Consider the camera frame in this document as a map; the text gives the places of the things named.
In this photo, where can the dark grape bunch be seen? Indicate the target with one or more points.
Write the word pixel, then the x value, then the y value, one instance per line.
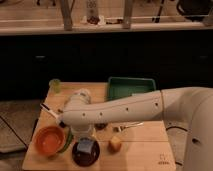
pixel 100 126

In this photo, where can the orange bowl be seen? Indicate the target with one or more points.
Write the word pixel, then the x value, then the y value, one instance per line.
pixel 49 140

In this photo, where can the blue sponge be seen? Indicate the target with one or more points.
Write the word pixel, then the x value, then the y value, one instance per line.
pixel 85 145

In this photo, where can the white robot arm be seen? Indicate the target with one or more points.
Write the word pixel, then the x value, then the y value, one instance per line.
pixel 193 105

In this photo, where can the green plastic tray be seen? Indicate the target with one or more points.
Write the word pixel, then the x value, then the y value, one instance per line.
pixel 120 87

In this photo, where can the small green cup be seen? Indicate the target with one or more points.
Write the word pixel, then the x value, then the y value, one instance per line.
pixel 54 85

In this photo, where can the white handled brush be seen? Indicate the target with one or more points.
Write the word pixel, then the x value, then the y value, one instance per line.
pixel 52 113

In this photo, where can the metal fork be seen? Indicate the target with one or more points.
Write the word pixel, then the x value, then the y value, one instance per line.
pixel 123 127

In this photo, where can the purple bowl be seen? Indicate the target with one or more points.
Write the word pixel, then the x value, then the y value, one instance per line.
pixel 84 159

